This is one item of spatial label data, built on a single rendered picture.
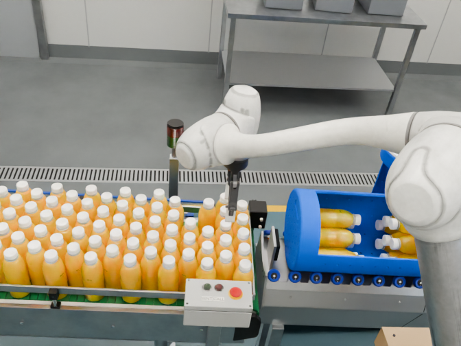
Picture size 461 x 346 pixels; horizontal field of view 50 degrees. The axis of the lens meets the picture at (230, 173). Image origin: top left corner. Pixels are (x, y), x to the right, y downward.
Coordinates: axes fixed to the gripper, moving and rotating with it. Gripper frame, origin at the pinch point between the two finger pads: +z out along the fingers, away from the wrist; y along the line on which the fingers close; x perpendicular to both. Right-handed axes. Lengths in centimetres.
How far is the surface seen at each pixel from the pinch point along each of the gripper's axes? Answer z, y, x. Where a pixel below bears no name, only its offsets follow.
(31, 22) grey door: 87, 323, 166
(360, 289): 33, -5, -50
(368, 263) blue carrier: 15, -8, -47
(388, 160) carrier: 26, 63, -77
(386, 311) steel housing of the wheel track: 41, -8, -61
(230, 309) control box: 15.6, -27.7, -0.9
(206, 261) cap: 15.6, -10.0, 6.2
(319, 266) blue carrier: 18.4, -7.8, -31.2
